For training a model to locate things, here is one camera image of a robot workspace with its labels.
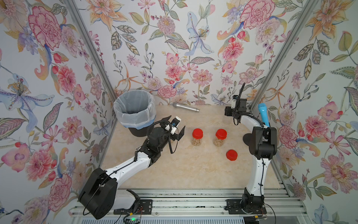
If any aluminium corner post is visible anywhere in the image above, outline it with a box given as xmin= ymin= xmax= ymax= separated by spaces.
xmin=62 ymin=0 xmax=123 ymax=110
xmin=250 ymin=0 xmax=317 ymax=110

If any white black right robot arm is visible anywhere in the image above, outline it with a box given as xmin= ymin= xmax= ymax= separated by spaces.
xmin=225 ymin=95 xmax=277 ymax=213

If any aluminium corner post left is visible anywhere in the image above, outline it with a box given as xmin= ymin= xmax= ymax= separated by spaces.
xmin=62 ymin=0 xmax=123 ymax=110

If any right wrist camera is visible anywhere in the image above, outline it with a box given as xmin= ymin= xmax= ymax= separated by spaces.
xmin=231 ymin=95 xmax=240 ymax=109

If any peanut jar red lid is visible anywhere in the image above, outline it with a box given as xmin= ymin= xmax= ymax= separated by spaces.
xmin=191 ymin=128 xmax=203 ymax=146
xmin=213 ymin=129 xmax=227 ymax=147

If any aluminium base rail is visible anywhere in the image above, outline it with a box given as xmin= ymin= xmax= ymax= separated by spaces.
xmin=68 ymin=188 xmax=311 ymax=224

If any black bin with white liner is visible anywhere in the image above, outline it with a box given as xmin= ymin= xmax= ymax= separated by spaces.
xmin=114 ymin=90 xmax=156 ymax=137

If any blue microphone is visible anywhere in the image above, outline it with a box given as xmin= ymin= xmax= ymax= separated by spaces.
xmin=258 ymin=103 xmax=270 ymax=127

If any silver microphone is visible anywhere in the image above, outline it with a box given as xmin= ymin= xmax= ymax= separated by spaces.
xmin=173 ymin=102 xmax=200 ymax=113

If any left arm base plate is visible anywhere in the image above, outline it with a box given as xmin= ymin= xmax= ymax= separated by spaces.
xmin=113 ymin=199 xmax=153 ymax=215

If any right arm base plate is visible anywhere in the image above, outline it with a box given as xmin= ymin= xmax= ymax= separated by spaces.
xmin=224 ymin=199 xmax=267 ymax=215

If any aluminium corner post right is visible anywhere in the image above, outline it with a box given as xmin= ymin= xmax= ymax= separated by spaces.
xmin=250 ymin=0 xmax=317 ymax=110

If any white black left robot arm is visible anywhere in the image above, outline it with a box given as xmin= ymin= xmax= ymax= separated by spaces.
xmin=79 ymin=116 xmax=185 ymax=220

